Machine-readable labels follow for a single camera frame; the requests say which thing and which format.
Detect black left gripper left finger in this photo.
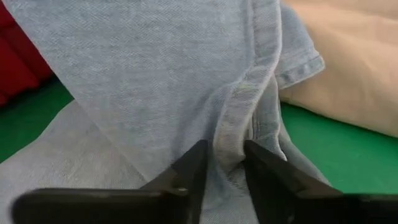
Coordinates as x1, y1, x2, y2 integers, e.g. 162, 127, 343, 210
139, 139, 209, 224

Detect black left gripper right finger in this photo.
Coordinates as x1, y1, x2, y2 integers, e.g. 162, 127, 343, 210
243, 139, 343, 224

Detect light blue denim jeans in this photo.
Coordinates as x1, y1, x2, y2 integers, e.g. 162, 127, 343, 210
0, 0, 332, 224

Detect red plastic laundry bin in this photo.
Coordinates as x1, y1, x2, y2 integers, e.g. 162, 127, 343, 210
0, 1, 54, 108

